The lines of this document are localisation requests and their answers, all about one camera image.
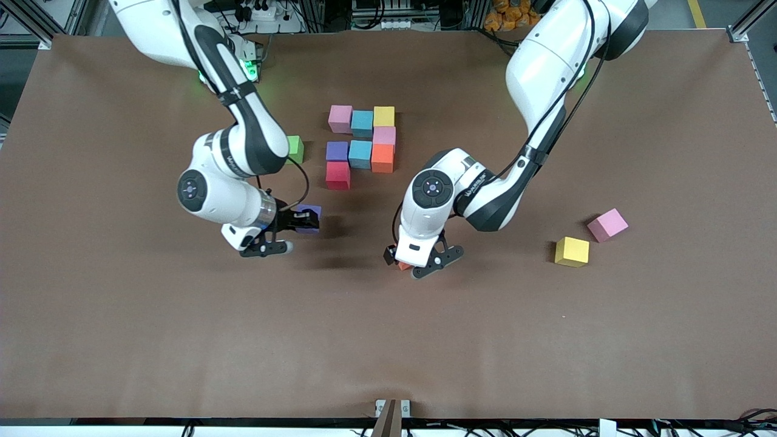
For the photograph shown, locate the red foam cube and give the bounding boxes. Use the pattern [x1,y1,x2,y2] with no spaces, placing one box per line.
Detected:
[325,161,352,191]

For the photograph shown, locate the brown table cover sheet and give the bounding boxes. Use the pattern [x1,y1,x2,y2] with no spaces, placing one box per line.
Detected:
[0,30,777,421]

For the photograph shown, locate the white power strip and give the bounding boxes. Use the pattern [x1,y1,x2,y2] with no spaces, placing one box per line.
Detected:
[226,0,304,34]

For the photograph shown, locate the white electrical box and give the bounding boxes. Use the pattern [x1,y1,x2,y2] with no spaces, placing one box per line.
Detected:
[351,0,419,31]

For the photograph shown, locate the orange packets pile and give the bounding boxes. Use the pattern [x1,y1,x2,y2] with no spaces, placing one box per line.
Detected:
[484,0,542,32]

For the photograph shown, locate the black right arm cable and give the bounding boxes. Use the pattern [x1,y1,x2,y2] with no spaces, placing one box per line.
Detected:
[285,157,311,210]

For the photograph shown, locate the silver bracket with brown post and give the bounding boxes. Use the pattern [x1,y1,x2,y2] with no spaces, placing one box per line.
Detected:
[372,399,412,437]

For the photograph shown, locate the aluminium frame profile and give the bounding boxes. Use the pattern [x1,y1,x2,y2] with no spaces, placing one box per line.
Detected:
[0,0,89,50]
[728,0,777,43]

